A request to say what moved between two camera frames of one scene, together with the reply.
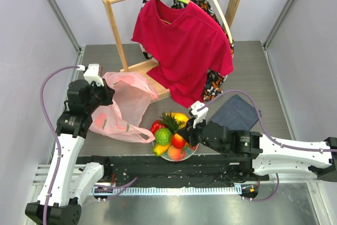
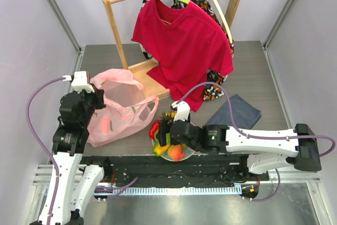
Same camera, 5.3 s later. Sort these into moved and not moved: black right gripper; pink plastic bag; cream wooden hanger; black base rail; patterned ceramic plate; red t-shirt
Moved: black right gripper; pink plastic bag
Not moved: red t-shirt; patterned ceramic plate; cream wooden hanger; black base rail
